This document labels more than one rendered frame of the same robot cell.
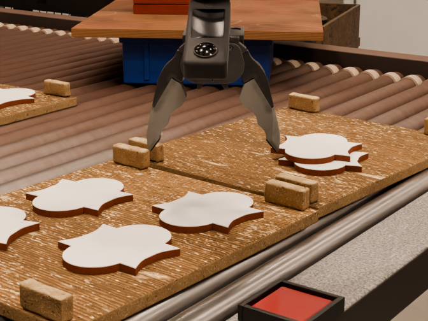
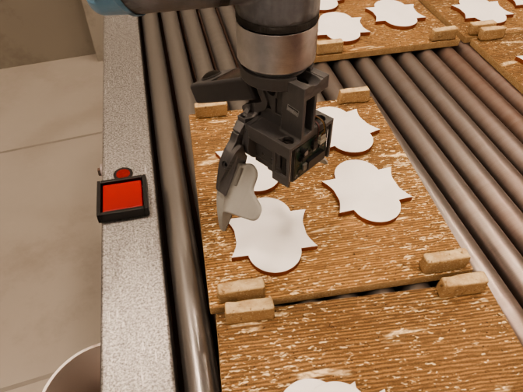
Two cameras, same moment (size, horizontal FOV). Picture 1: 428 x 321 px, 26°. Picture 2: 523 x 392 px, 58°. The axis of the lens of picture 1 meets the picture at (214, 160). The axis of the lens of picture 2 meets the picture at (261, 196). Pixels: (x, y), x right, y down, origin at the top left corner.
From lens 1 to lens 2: 136 cm
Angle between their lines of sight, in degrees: 104
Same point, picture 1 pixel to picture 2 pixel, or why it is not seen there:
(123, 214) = (314, 198)
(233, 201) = (268, 254)
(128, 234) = (263, 171)
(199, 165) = (404, 316)
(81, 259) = not seen: hidden behind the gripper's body
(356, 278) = (119, 261)
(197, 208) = (274, 225)
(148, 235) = not seen: hidden behind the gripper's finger
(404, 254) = (110, 321)
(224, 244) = (213, 211)
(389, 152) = not seen: outside the picture
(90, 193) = (359, 193)
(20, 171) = (510, 220)
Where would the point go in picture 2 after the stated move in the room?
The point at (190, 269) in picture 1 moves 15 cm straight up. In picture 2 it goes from (198, 177) to (188, 97)
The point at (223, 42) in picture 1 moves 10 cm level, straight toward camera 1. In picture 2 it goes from (205, 82) to (149, 52)
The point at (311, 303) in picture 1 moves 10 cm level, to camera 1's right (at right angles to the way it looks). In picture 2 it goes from (112, 201) to (53, 240)
